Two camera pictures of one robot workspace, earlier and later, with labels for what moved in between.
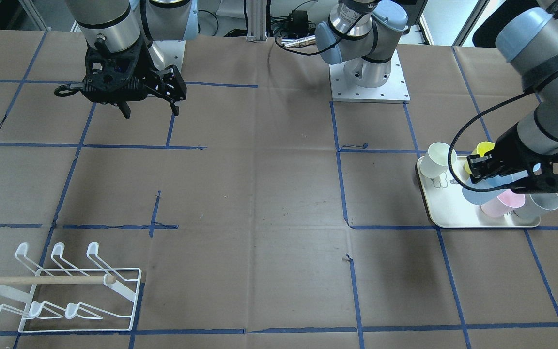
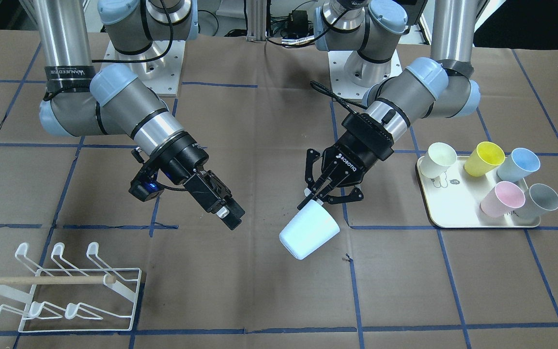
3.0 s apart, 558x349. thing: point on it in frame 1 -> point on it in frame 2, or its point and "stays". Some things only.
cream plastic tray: (449, 209) stays
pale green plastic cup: (435, 162) stays
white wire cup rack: (63, 299) stays
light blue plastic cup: (480, 198) -> (311, 227)
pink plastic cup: (499, 206) stays
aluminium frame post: (256, 13) stays
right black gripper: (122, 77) -> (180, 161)
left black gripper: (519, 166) -> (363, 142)
